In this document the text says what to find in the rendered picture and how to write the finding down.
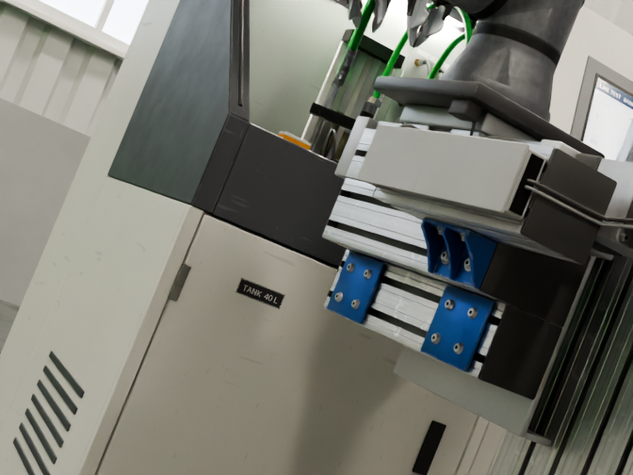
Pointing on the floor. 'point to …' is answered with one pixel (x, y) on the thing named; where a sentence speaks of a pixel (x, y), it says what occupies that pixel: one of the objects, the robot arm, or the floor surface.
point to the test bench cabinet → (107, 334)
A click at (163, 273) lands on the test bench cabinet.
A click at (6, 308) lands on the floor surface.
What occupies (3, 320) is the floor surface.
